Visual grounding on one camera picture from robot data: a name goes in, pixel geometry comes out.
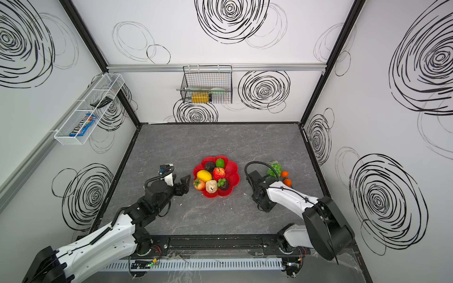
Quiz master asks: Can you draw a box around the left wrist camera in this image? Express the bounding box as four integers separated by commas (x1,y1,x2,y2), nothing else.
159,163,175,186

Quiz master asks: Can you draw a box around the green fake lime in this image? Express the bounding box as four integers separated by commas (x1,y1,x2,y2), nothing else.
215,158,225,168

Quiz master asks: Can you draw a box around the grey slotted cable duct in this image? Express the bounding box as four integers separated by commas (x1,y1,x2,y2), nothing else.
101,258,284,272

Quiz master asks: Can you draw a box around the red flower-shaped fruit bowl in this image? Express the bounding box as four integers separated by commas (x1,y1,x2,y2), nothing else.
192,155,240,199

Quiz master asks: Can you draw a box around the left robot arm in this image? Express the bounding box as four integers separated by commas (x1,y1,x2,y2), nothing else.
23,175,191,283

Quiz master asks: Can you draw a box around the fake red apple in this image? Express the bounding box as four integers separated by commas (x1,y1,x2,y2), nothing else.
212,167,226,181

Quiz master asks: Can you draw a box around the dark mangosteen with green calyx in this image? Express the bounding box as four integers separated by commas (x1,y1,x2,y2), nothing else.
217,178,230,191

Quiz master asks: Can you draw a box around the black remote control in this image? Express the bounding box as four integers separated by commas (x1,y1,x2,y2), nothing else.
90,97,113,109

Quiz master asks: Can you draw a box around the fake red strawberry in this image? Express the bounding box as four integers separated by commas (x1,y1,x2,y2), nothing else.
193,178,206,191

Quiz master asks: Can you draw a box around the yellow fake lemon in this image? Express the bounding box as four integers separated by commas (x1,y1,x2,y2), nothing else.
197,170,213,182

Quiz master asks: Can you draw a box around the green fake grape bunch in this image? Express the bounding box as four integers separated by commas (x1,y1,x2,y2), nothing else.
267,161,283,178

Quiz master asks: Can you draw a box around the black fake avocado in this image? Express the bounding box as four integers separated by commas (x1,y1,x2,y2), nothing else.
205,162,216,173

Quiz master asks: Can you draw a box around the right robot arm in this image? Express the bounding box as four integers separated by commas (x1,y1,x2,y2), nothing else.
245,171,355,260

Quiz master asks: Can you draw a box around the yellow box in basket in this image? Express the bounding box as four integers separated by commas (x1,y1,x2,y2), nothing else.
191,92,211,104

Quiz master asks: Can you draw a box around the black wire wall basket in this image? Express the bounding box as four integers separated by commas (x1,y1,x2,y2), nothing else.
177,64,233,104

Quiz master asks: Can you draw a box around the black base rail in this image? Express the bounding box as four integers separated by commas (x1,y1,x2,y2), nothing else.
75,233,358,257

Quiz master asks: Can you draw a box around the blue candy packet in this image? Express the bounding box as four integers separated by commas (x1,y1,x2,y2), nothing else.
69,113,97,137

